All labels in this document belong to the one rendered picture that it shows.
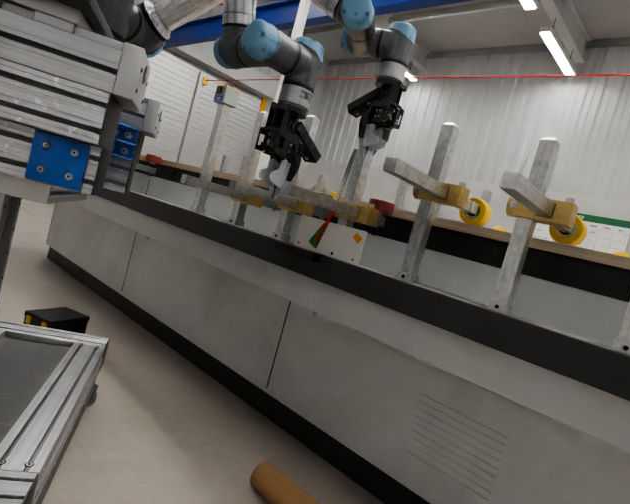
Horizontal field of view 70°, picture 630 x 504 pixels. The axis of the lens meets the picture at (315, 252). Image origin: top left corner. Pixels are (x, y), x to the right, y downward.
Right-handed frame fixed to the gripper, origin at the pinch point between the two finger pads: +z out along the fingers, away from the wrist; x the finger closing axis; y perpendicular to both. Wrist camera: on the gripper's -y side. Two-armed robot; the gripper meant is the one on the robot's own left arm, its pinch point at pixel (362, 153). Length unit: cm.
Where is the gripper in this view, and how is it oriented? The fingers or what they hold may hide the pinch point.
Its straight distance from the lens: 128.7
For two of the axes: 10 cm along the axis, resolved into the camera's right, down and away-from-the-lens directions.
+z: -2.7, 9.6, 0.6
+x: 6.4, 1.3, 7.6
